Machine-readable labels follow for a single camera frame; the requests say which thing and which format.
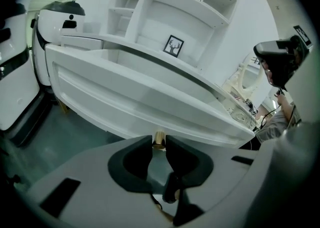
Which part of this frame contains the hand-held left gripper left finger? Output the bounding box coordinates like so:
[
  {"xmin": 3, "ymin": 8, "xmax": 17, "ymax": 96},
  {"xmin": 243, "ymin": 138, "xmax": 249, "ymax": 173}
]
[{"xmin": 27, "ymin": 135, "xmax": 173, "ymax": 228}]

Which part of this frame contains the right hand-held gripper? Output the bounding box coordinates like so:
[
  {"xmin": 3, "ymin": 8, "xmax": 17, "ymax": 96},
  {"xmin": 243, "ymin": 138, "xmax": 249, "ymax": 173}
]
[{"xmin": 251, "ymin": 25, "xmax": 320, "ymax": 203}]

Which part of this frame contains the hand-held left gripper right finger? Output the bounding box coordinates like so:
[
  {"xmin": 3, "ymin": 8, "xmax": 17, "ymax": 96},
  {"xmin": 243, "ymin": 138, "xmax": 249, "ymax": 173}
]
[{"xmin": 165, "ymin": 135, "xmax": 266, "ymax": 227}]

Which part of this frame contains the white desk drawer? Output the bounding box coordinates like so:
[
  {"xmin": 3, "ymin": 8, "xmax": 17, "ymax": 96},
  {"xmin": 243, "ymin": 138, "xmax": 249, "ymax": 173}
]
[{"xmin": 44, "ymin": 43, "xmax": 256, "ymax": 152}]

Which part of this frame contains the cream ornate vanity table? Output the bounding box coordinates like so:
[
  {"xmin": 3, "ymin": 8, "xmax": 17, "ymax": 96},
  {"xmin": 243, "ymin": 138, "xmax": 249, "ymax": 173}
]
[{"xmin": 222, "ymin": 79, "xmax": 260, "ymax": 128}]

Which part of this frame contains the brown cardboard box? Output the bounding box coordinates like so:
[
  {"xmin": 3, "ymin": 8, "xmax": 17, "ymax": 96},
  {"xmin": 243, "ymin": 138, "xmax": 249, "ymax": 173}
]
[{"xmin": 58, "ymin": 96, "xmax": 70, "ymax": 116}]

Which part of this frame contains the white black mobile robot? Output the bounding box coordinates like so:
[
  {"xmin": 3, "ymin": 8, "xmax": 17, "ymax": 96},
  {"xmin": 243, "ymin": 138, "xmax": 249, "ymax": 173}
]
[
  {"xmin": 31, "ymin": 0, "xmax": 86, "ymax": 88},
  {"xmin": 0, "ymin": 3, "xmax": 55, "ymax": 148}
]

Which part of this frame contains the black framed deer picture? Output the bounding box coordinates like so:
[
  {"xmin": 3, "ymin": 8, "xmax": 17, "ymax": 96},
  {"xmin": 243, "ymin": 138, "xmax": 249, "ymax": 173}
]
[{"xmin": 162, "ymin": 34, "xmax": 185, "ymax": 59}]

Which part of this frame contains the white desk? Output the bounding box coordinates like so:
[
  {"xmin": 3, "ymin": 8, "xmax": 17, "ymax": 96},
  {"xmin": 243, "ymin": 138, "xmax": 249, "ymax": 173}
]
[{"xmin": 59, "ymin": 33, "xmax": 226, "ymax": 98}]

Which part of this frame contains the white desk shelf hutch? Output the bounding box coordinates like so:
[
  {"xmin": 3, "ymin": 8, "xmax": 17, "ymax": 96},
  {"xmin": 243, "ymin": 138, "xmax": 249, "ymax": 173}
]
[{"xmin": 98, "ymin": 0, "xmax": 243, "ymax": 70}]

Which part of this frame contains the oval mirror with cream frame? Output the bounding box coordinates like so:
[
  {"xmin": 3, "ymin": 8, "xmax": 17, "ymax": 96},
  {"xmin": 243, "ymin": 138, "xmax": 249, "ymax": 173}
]
[{"xmin": 236, "ymin": 51, "xmax": 266, "ymax": 95}]

